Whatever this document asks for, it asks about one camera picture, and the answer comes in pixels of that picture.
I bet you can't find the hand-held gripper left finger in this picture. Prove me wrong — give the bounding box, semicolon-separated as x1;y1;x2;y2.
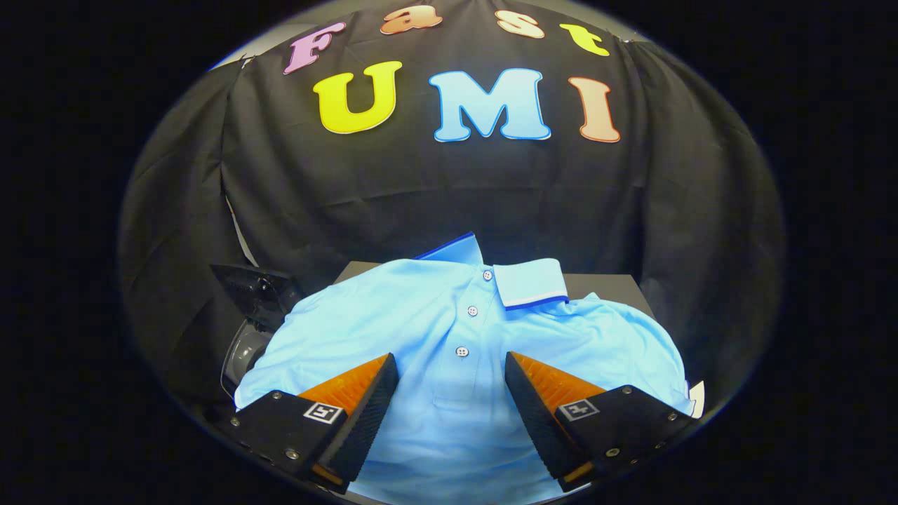
210;353;401;495

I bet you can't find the black backdrop cloth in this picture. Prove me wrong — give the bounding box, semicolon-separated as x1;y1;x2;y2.
118;0;786;422

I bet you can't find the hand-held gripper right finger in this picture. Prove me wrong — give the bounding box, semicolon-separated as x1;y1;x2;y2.
504;351;702;494

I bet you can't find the light blue polo shirt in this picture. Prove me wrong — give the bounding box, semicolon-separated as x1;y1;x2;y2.
234;233;695;505

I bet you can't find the beige cabinet with dark top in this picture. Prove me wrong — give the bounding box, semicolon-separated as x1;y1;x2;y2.
333;261;657;321

